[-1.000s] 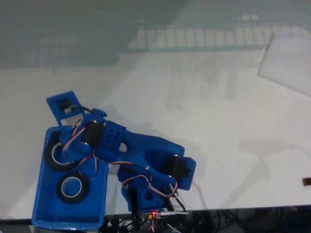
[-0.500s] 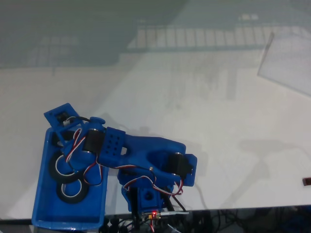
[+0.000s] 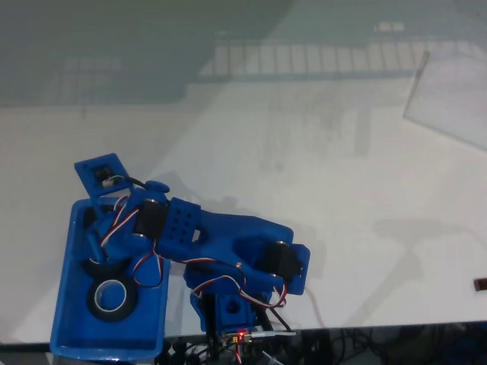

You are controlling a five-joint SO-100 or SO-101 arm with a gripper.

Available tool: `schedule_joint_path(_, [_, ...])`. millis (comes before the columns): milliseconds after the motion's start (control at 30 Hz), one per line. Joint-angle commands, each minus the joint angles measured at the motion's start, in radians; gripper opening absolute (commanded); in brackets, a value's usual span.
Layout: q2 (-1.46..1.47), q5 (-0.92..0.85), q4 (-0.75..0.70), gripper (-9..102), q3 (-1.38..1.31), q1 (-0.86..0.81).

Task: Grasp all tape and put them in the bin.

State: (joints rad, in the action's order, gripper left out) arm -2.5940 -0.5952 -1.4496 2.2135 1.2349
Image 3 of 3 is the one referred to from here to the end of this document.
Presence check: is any blue plastic bin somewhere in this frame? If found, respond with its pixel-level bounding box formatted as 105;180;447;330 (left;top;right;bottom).
49;195;176;360

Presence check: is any clear plastic sheet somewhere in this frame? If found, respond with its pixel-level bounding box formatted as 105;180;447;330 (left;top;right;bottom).
402;49;487;151

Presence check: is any red white gripper servo wire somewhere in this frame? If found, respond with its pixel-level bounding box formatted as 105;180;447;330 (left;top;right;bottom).
100;195;165;289

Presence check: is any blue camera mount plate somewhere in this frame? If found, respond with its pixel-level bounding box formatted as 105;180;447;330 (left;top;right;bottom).
73;152;135;199

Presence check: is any red white arm servo wire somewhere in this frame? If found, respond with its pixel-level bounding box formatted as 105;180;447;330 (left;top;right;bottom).
182;257;288;309

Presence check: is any black cable tangle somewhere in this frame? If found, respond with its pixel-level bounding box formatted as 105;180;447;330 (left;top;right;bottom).
296;325;487;365

